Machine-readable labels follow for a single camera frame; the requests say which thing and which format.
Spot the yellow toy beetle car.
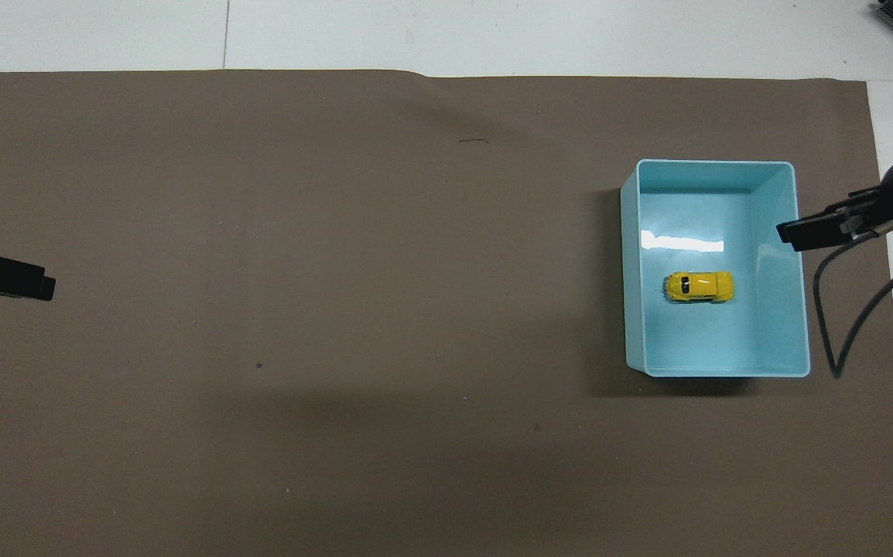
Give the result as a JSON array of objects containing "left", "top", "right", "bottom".
[{"left": 662, "top": 270, "right": 735, "bottom": 304}]

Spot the black cable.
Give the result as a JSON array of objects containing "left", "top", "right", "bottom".
[{"left": 813, "top": 205, "right": 893, "bottom": 380}]

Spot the light blue plastic bin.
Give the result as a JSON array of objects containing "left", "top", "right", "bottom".
[{"left": 620, "top": 159, "right": 812, "bottom": 378}]

